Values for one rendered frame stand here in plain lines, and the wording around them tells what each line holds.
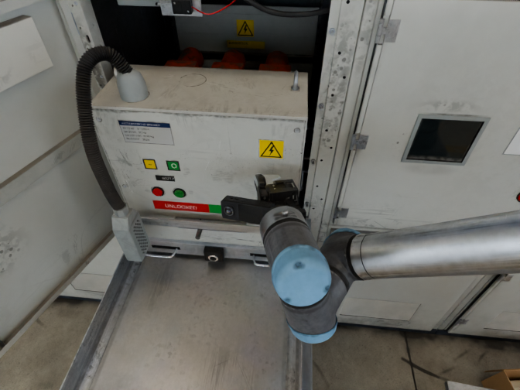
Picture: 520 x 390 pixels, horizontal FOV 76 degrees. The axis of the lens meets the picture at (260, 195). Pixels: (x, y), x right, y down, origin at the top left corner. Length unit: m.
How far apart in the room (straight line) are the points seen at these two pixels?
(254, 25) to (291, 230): 1.09
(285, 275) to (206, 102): 0.45
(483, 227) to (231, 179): 0.55
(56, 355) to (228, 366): 1.31
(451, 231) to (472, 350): 1.64
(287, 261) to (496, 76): 0.70
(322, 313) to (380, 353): 1.38
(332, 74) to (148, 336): 0.85
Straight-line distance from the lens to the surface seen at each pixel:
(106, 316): 1.11
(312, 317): 0.61
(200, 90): 0.84
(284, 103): 0.78
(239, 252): 1.07
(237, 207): 0.69
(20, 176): 1.00
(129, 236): 0.95
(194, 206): 0.96
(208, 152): 0.81
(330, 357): 1.91
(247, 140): 0.77
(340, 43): 0.88
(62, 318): 2.24
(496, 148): 1.14
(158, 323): 1.06
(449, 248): 0.57
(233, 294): 1.06
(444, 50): 0.92
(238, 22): 1.53
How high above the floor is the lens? 1.78
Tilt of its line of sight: 45 degrees down
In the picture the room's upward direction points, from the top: straight up
